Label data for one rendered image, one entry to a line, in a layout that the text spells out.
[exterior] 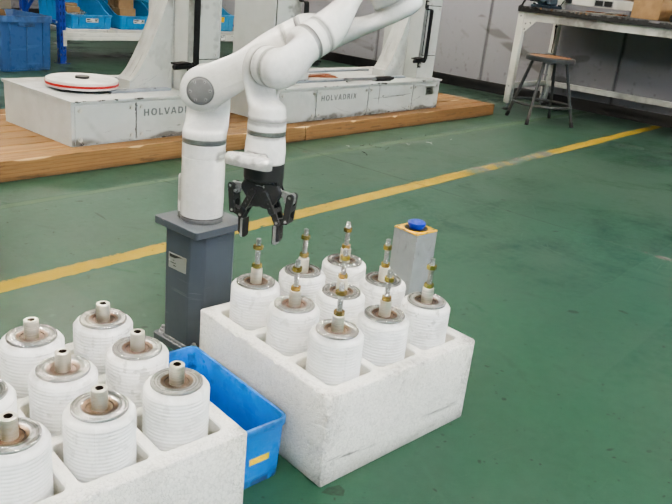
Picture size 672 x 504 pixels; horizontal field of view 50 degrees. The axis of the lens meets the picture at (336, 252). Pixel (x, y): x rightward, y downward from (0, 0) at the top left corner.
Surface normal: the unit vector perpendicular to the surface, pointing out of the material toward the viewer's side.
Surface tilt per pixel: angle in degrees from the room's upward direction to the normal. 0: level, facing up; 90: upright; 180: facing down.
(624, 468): 0
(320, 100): 90
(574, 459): 0
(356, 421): 90
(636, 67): 90
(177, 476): 90
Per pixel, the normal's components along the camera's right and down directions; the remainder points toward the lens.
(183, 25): -0.66, 0.21
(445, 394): 0.67, 0.32
